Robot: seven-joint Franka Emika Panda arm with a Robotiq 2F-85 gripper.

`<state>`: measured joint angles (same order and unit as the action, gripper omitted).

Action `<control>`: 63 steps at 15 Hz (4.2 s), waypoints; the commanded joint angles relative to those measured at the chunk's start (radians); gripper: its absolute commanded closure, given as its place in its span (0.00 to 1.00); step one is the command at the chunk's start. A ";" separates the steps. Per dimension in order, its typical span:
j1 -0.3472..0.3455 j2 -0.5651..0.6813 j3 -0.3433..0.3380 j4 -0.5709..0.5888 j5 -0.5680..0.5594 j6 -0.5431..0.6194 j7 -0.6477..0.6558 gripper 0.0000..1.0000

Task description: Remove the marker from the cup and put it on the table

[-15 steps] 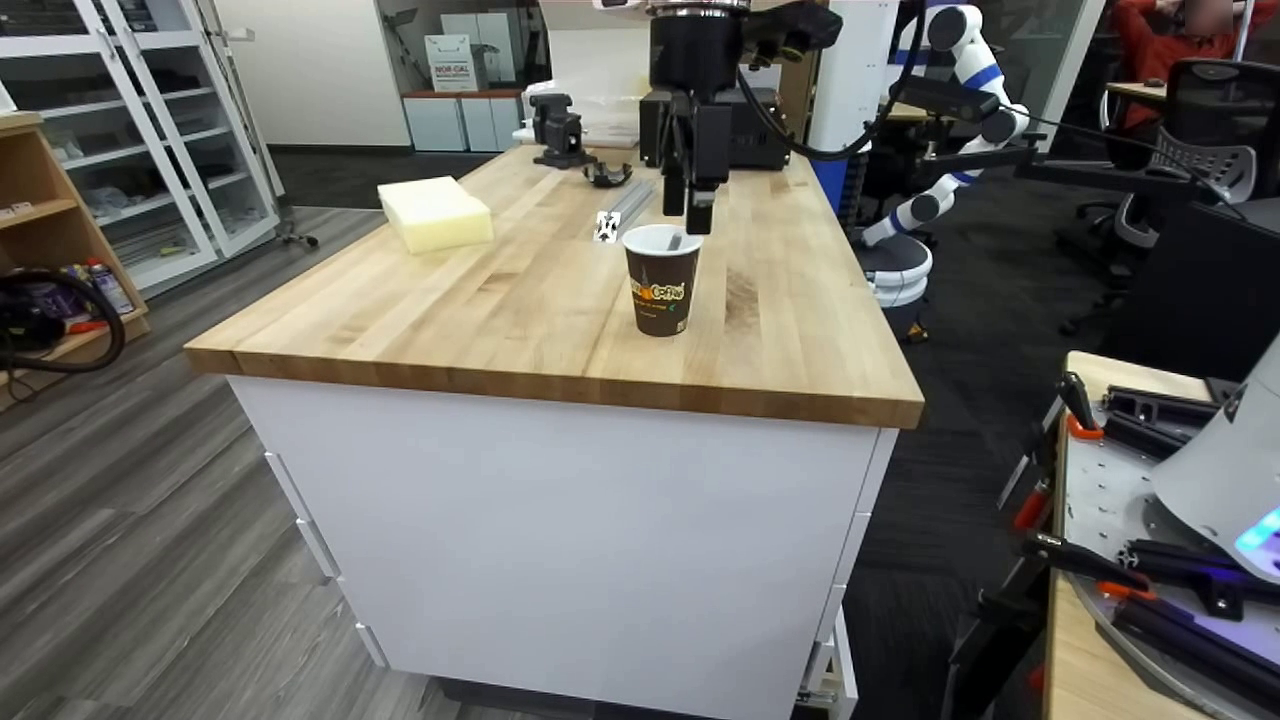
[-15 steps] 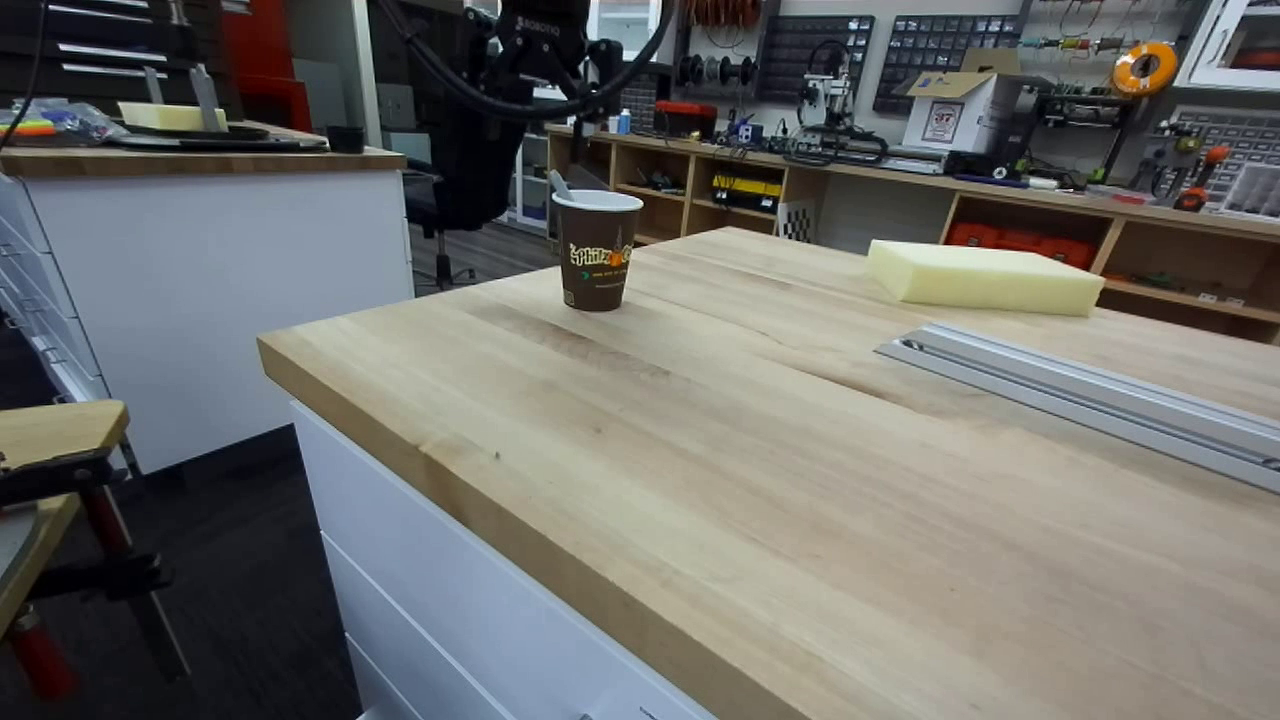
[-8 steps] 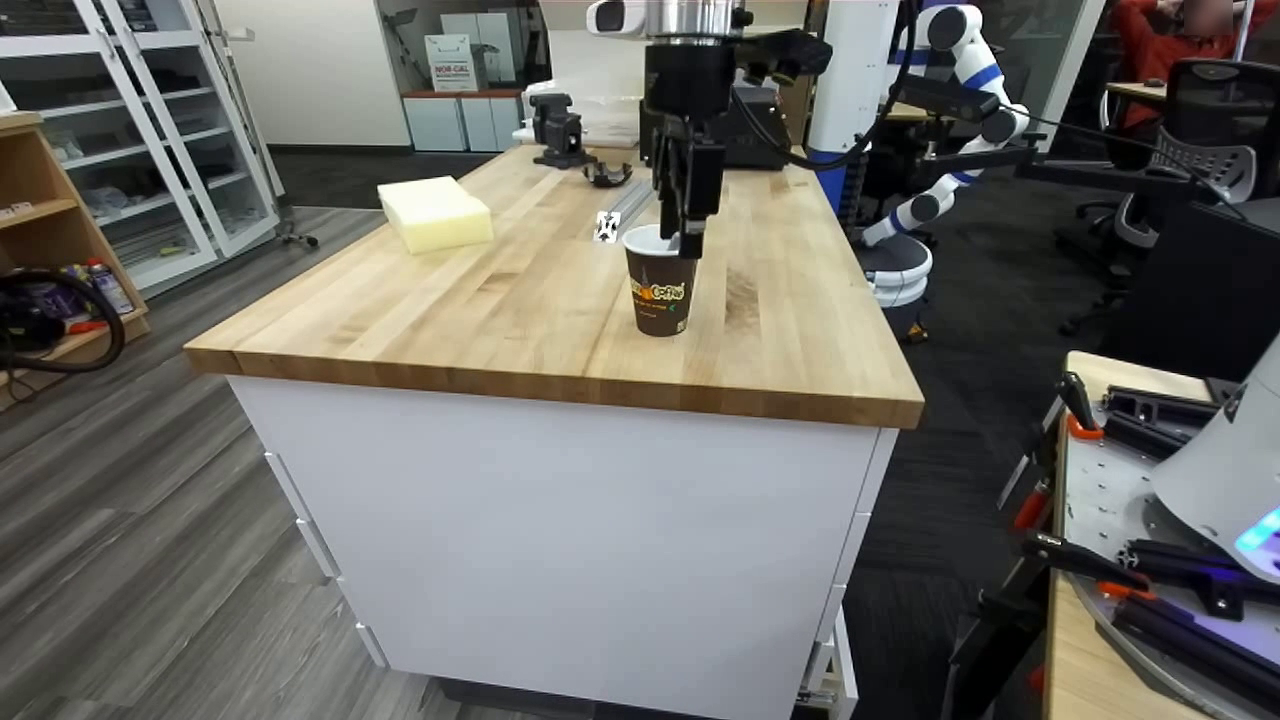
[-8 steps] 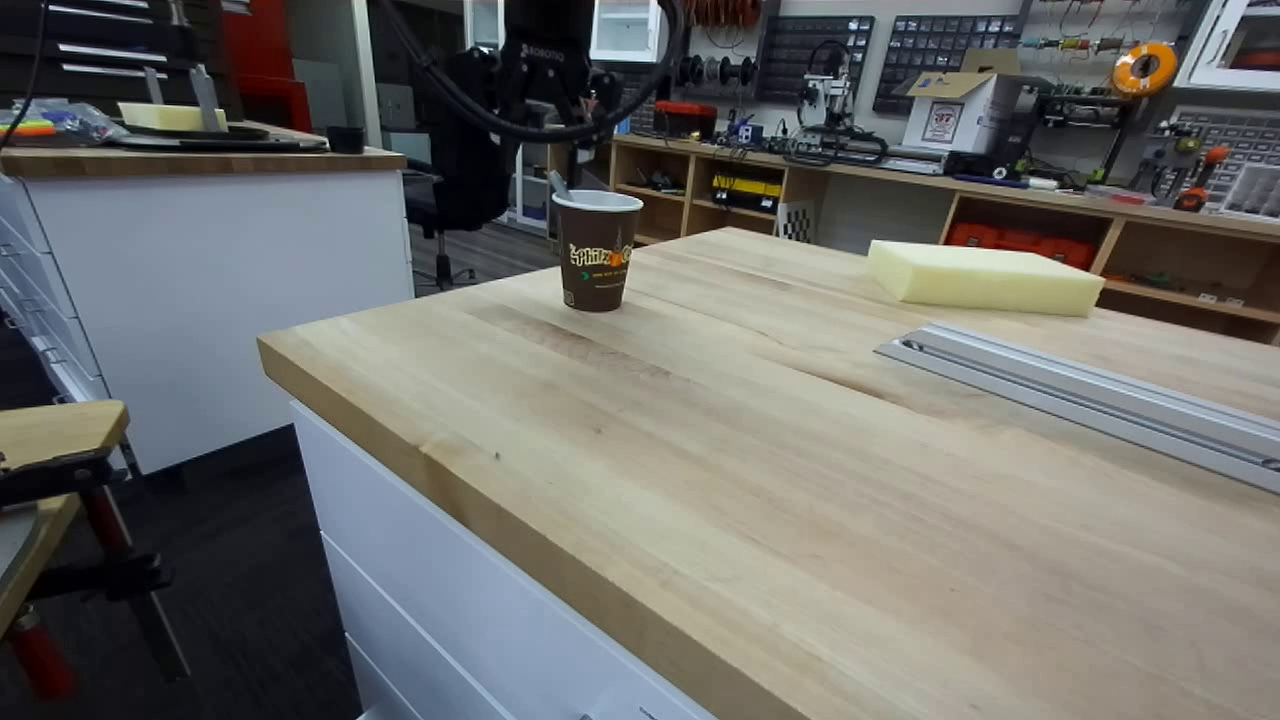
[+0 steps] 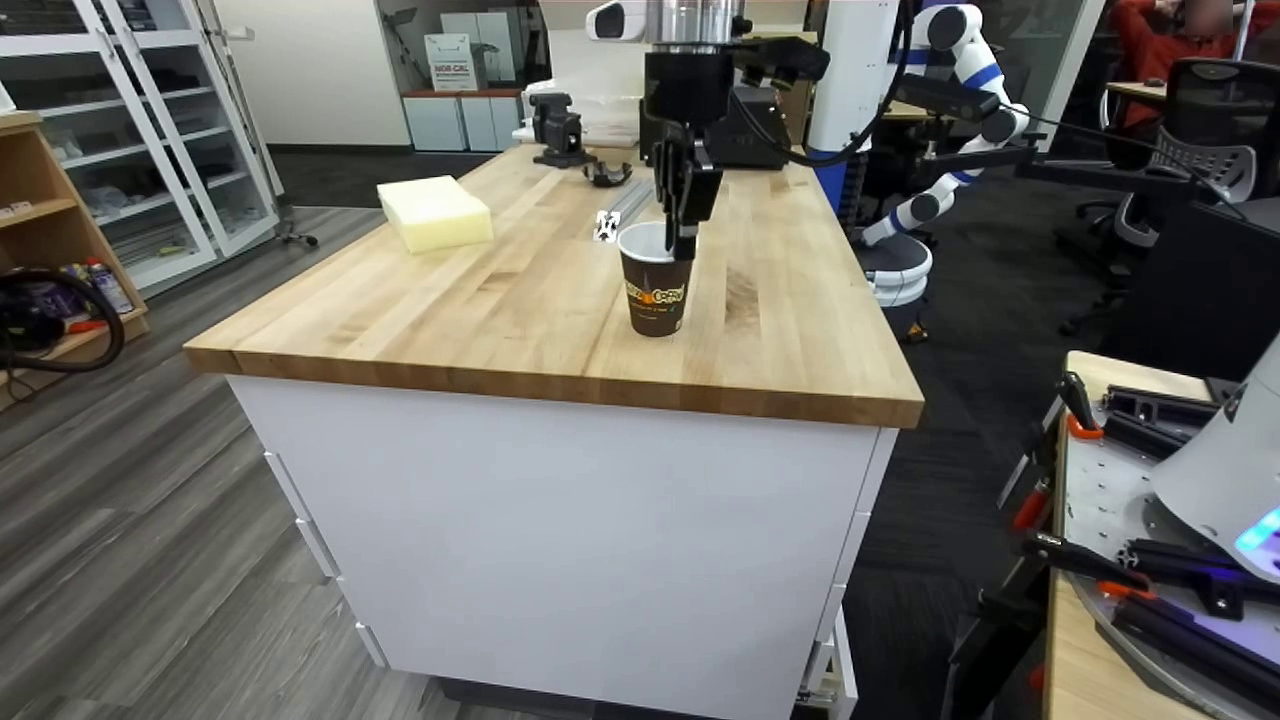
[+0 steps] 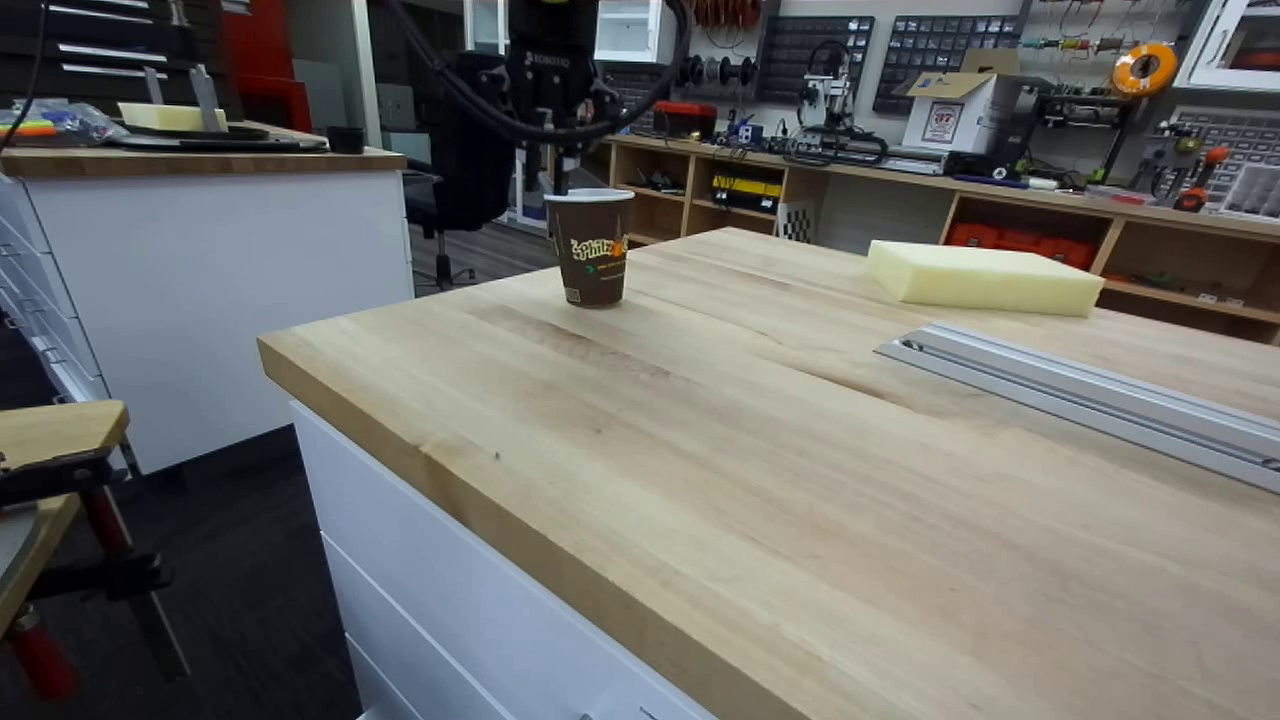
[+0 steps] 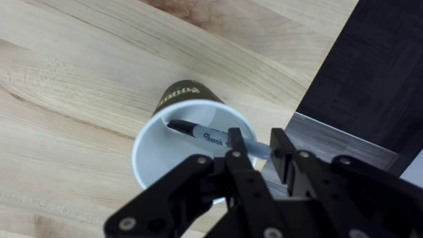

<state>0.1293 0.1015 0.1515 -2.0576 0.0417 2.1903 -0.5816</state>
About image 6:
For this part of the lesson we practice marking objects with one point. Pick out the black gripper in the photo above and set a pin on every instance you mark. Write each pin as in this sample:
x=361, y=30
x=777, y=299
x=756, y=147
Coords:
x=552, y=44

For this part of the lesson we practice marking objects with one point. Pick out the brown paper coffee cup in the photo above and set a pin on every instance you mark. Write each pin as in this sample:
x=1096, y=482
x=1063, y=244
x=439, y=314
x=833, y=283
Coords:
x=591, y=253

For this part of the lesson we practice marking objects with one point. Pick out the black office chair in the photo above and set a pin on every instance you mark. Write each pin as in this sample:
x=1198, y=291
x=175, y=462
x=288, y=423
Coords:
x=462, y=160

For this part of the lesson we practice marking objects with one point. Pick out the yellow black tool case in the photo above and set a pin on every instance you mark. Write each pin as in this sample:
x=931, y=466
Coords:
x=745, y=192

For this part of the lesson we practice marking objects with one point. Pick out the red tool cabinet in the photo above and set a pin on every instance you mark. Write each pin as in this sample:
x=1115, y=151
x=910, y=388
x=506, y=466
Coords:
x=267, y=61

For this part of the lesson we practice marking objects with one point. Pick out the yellow pad on workbench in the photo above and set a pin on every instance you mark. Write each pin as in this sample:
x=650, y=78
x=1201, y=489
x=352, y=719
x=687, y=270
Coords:
x=170, y=116

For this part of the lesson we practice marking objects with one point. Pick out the open cardboard box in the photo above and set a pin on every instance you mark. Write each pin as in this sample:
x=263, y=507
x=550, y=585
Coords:
x=955, y=108

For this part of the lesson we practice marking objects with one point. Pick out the white workbench with wooden top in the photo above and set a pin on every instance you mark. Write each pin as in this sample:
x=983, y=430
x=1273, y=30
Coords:
x=200, y=264

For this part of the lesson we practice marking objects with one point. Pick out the long wooden shelf unit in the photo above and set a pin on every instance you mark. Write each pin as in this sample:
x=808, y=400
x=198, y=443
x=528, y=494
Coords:
x=934, y=212

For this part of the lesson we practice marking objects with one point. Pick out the pale yellow foam block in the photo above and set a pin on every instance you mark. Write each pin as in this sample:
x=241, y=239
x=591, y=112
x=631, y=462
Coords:
x=983, y=278

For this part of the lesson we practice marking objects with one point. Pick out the red storage bins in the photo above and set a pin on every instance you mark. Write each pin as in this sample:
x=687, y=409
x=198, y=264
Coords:
x=1023, y=242

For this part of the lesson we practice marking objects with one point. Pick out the white drawer cabinet under table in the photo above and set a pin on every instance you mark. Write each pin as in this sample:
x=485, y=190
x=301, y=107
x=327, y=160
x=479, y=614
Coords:
x=441, y=601

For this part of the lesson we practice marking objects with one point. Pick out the orange tape roll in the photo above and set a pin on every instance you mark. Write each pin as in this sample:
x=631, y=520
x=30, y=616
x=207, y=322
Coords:
x=1144, y=64

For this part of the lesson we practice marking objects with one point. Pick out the white glass door cabinet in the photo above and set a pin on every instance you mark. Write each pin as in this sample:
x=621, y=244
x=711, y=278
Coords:
x=1233, y=40

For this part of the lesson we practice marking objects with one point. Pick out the silver aluminium extrusion rail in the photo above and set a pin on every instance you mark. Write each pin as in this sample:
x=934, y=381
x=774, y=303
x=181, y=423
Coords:
x=1107, y=400

